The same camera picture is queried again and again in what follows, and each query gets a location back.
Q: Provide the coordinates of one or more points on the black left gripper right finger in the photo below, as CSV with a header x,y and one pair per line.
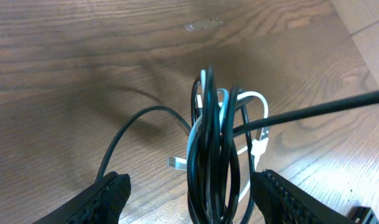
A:
x,y
280,201

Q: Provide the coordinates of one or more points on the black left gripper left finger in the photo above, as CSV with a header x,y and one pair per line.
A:
x,y
102,202

